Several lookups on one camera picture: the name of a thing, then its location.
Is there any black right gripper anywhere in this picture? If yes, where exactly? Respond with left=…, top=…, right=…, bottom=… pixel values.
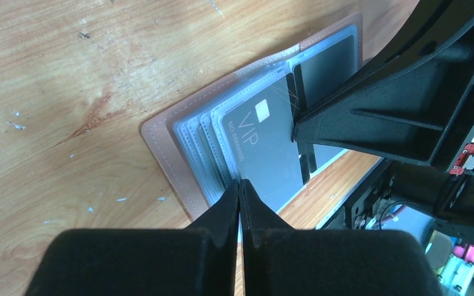
left=294, top=1, right=474, bottom=241

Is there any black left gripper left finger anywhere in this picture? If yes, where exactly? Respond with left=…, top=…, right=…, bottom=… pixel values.
left=26, top=181, right=239, bottom=295

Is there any grey VIP card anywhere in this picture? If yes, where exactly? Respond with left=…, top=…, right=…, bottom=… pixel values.
left=221, top=77, right=304, bottom=212

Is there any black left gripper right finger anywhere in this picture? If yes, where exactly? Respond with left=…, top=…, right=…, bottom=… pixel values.
left=239, top=179, right=441, bottom=295

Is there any dark grey card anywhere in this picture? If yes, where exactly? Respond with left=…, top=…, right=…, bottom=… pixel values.
left=288, top=33, right=359, bottom=181

